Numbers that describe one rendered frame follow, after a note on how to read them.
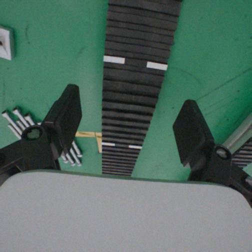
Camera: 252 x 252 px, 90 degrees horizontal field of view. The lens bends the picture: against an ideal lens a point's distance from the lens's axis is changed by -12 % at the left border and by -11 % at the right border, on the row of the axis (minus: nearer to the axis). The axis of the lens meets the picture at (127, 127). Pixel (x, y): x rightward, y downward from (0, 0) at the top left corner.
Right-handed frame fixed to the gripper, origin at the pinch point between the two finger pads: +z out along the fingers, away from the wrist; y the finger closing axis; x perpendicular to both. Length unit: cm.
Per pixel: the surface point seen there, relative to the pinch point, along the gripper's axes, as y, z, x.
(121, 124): -0.4, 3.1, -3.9
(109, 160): -1.5, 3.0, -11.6
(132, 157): 1.8, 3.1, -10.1
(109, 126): -1.6, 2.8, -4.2
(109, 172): -1.2, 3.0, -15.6
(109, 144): -1.6, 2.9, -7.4
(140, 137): 1.9, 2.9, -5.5
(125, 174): 1.5, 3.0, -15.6
